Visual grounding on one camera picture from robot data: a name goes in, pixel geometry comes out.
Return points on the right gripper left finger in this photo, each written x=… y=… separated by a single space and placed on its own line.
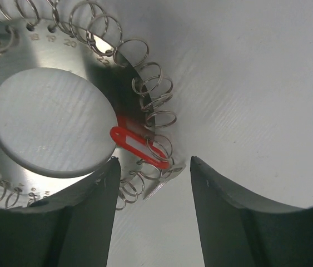
x=70 y=228

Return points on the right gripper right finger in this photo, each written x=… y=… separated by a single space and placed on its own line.
x=238 y=227

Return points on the red tag key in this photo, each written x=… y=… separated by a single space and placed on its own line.
x=154 y=165

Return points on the metal disc with keyrings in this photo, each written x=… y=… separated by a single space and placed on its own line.
x=63 y=86

